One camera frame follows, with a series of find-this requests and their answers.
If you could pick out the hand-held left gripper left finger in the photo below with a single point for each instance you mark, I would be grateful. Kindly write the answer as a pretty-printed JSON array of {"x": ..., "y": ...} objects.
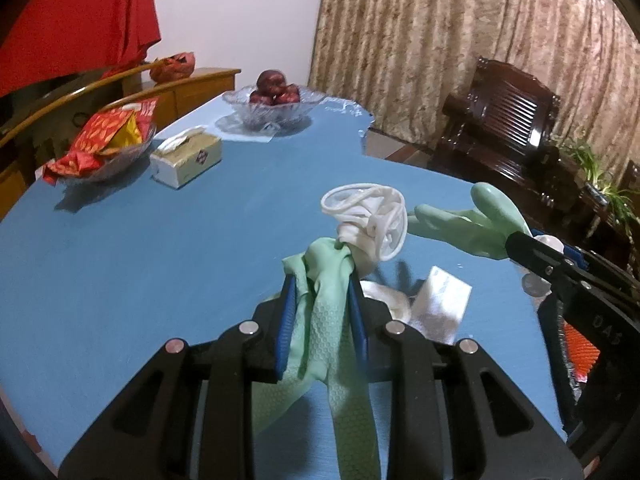
[{"x": 286, "y": 330}]

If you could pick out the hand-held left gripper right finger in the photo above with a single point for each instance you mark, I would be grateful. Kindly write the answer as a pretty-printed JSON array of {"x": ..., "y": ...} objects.
[{"x": 359, "y": 325}]

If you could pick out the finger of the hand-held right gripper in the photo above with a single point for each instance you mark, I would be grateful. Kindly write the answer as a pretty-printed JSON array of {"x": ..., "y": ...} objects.
[
  {"x": 600, "y": 272},
  {"x": 545, "y": 265}
]

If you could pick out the green rubber glove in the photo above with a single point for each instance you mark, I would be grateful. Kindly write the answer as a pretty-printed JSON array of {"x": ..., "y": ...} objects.
[
  {"x": 325, "y": 310},
  {"x": 465, "y": 235}
]

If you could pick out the orange foam fruit net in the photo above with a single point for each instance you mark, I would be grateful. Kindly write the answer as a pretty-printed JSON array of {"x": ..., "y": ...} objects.
[{"x": 580, "y": 355}]

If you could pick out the black trash bin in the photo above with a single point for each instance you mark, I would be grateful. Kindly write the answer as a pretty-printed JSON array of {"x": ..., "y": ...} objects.
[{"x": 547, "y": 350}]

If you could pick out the white crumpled napkin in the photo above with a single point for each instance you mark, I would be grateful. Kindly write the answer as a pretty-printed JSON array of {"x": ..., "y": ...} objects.
[{"x": 390, "y": 300}]

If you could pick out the dark wooden side table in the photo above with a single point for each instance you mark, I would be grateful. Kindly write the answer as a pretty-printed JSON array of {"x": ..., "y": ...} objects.
[{"x": 570, "y": 210}]

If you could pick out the white paper packet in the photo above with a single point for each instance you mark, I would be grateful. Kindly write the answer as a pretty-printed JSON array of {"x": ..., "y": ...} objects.
[{"x": 442, "y": 305}]

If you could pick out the dark wooden armchair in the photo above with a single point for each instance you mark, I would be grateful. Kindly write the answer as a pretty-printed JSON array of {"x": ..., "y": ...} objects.
[
  {"x": 505, "y": 110},
  {"x": 632, "y": 180}
]

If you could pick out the green potted plant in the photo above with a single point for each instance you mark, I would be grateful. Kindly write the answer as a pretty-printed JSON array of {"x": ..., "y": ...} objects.
[{"x": 595, "y": 170}]

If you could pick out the beige tissue box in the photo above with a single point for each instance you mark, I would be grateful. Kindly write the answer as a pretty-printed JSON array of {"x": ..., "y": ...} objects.
[{"x": 187, "y": 160}]

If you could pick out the glass fruit bowl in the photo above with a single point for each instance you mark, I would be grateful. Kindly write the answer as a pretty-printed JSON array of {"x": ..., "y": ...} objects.
[{"x": 275, "y": 112}]

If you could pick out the glass snack bowl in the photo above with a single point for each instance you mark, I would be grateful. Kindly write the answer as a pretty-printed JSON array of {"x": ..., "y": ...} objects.
[{"x": 125, "y": 160}]

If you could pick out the yellow snack packet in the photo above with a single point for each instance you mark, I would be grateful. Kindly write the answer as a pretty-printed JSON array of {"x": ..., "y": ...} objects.
[{"x": 125, "y": 132}]

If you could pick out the wooden cabinet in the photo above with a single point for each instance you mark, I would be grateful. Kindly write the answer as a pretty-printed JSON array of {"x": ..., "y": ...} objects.
[{"x": 200, "y": 90}]

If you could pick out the beige patterned curtain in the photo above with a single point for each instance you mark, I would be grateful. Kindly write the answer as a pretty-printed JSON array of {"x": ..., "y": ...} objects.
[{"x": 425, "y": 35}]

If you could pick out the small red snack packet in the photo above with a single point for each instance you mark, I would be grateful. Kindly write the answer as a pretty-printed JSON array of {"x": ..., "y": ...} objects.
[{"x": 75, "y": 165}]

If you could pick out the red plastic bag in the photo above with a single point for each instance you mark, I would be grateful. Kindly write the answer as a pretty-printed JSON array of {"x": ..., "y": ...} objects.
[{"x": 172, "y": 67}]

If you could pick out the light wooden chair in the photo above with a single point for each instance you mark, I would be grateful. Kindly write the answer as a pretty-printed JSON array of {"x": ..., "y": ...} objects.
[{"x": 50, "y": 107}]

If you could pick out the red cloth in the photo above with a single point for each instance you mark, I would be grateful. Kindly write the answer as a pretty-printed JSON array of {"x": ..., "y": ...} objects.
[{"x": 75, "y": 20}]

